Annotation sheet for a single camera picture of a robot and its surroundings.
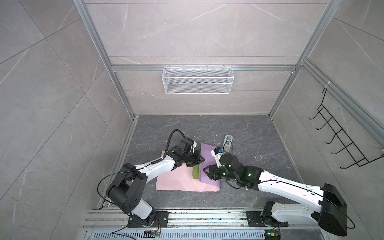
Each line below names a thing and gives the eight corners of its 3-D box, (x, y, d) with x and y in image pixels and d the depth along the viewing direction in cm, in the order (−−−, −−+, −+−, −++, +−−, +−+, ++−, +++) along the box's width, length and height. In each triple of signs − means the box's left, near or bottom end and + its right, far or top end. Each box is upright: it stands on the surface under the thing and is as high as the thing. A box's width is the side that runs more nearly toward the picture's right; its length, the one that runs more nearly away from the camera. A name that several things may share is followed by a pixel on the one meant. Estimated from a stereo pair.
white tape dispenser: (222, 152, 101) (223, 148, 97) (223, 137, 109) (224, 133, 105) (230, 153, 100) (232, 149, 96) (231, 138, 108) (232, 134, 104)
